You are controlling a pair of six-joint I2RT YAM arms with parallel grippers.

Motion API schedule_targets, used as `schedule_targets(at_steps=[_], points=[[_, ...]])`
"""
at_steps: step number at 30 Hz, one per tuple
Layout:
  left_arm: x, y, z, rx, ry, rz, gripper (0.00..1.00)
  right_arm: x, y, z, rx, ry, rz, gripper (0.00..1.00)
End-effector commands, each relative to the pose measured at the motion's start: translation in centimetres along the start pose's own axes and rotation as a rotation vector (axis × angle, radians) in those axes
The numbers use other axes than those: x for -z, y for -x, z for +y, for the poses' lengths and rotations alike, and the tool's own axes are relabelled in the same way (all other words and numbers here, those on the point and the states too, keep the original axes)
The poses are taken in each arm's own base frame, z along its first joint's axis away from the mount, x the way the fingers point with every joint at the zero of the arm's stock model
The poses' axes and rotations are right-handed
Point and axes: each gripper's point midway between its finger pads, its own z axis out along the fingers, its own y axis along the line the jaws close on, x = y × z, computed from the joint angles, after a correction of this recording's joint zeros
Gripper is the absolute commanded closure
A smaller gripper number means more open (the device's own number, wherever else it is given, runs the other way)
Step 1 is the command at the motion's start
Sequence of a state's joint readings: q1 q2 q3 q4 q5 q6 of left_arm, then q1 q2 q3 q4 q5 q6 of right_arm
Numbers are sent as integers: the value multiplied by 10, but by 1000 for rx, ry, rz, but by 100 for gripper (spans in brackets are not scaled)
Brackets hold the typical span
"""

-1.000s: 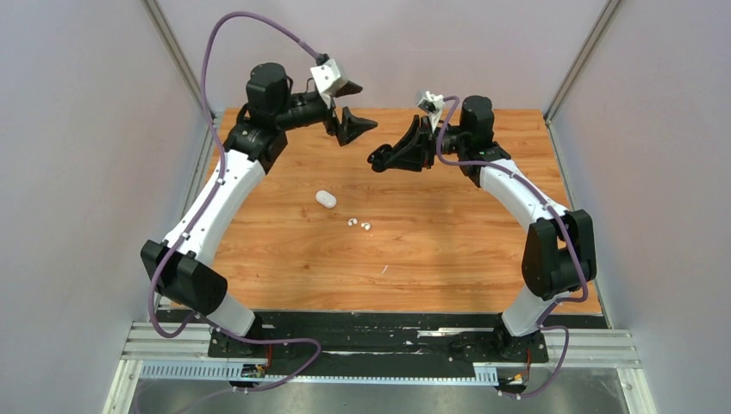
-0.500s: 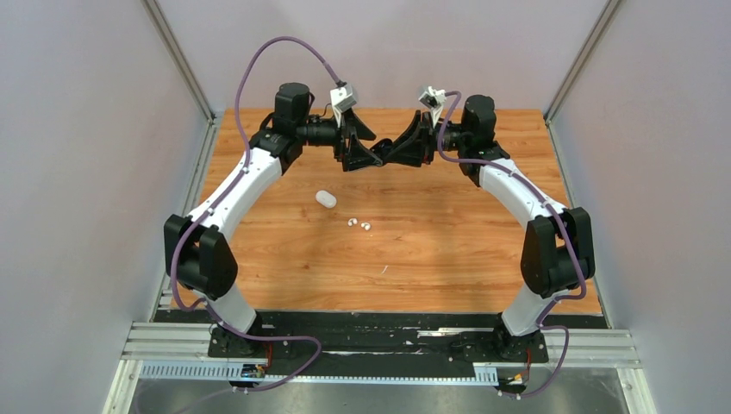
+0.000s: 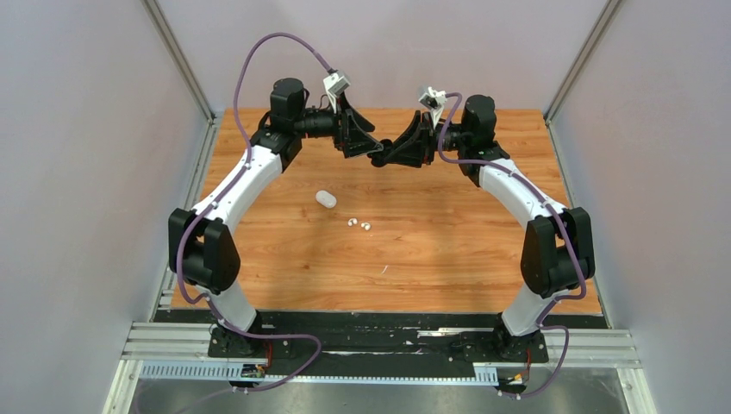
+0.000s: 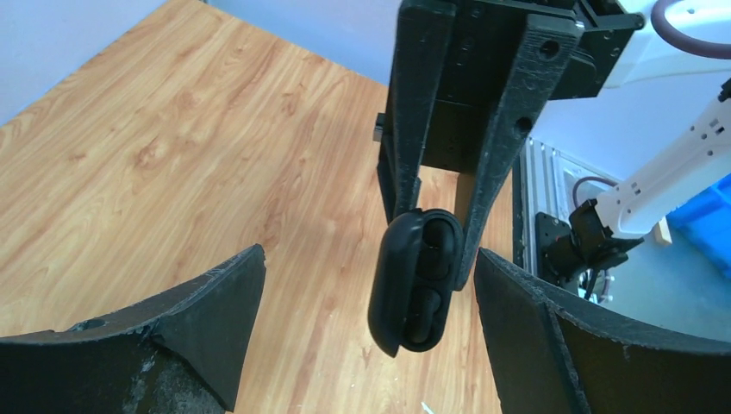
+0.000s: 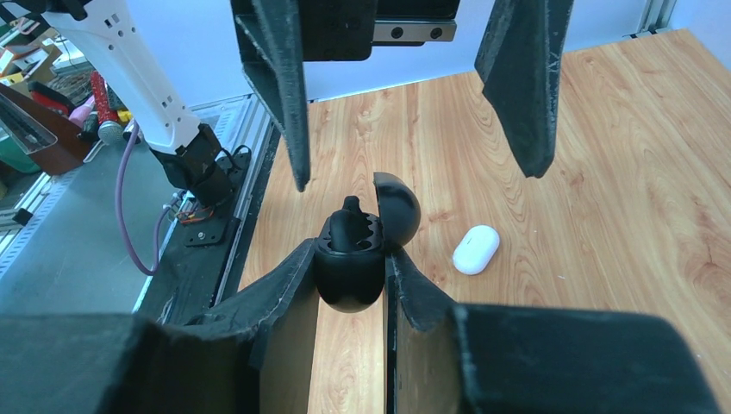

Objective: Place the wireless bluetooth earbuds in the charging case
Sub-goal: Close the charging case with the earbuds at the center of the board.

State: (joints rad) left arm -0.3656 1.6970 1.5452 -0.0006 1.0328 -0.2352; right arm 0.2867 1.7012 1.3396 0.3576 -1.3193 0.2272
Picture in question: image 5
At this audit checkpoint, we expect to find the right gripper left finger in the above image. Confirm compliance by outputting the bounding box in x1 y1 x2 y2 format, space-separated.
1 239 318 413

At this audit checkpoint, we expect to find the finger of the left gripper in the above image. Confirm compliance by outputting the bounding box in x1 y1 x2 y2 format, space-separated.
474 0 573 179

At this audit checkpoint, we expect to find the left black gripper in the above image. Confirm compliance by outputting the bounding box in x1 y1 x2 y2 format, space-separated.
231 0 459 192

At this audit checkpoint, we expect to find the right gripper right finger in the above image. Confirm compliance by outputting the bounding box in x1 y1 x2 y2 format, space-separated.
385 251 720 413

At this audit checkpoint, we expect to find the white charging case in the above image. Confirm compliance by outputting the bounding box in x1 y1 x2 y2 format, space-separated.
452 225 500 275

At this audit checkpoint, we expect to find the black charging case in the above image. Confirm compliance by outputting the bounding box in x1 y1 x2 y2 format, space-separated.
314 172 422 313

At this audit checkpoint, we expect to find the black earbud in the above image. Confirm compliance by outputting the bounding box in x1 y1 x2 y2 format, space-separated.
329 196 372 253

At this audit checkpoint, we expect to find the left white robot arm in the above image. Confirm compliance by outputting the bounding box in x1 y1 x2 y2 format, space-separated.
22 1 573 206

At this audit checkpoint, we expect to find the aluminium frame rail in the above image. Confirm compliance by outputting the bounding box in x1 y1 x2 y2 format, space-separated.
1 95 270 314

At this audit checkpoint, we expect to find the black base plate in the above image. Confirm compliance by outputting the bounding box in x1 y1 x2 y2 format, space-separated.
136 124 280 324

